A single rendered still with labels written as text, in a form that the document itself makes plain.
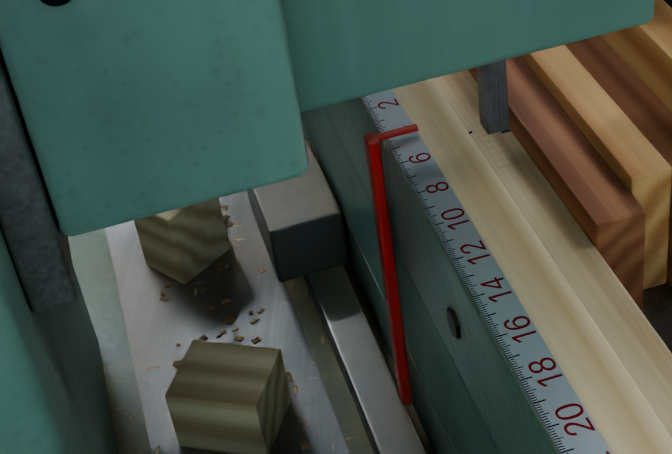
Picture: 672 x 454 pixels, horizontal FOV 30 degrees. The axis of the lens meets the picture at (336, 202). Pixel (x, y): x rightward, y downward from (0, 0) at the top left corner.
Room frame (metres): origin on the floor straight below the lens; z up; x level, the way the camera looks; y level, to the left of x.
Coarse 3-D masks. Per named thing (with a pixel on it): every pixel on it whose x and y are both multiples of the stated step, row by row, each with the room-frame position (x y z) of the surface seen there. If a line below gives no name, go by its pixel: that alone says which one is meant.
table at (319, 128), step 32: (320, 128) 0.53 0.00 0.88; (320, 160) 0.54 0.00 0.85; (352, 192) 0.47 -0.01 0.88; (352, 224) 0.48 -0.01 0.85; (416, 288) 0.37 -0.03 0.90; (416, 320) 0.37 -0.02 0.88; (416, 352) 0.38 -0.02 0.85; (448, 352) 0.33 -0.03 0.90; (448, 384) 0.34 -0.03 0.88; (448, 416) 0.34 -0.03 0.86; (480, 416) 0.30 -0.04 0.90; (480, 448) 0.30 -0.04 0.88
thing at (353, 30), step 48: (288, 0) 0.35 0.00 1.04; (336, 0) 0.36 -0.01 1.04; (384, 0) 0.36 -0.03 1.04; (432, 0) 0.36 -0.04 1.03; (480, 0) 0.36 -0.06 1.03; (528, 0) 0.37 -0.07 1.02; (576, 0) 0.37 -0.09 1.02; (624, 0) 0.37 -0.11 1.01; (336, 48) 0.36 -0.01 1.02; (384, 48) 0.36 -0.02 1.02; (432, 48) 0.36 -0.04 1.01; (480, 48) 0.36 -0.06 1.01; (528, 48) 0.37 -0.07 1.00; (336, 96) 0.36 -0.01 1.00
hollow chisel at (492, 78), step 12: (504, 60) 0.40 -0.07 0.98; (480, 72) 0.40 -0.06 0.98; (492, 72) 0.40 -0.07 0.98; (504, 72) 0.40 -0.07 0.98; (480, 84) 0.40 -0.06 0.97; (492, 84) 0.40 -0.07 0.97; (504, 84) 0.40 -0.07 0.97; (480, 96) 0.40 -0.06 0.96; (492, 96) 0.40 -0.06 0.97; (504, 96) 0.40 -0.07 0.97; (480, 108) 0.40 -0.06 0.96; (492, 108) 0.40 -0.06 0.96; (504, 108) 0.40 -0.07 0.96; (480, 120) 0.40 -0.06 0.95; (492, 120) 0.40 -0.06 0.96; (504, 120) 0.40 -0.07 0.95; (492, 132) 0.40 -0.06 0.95
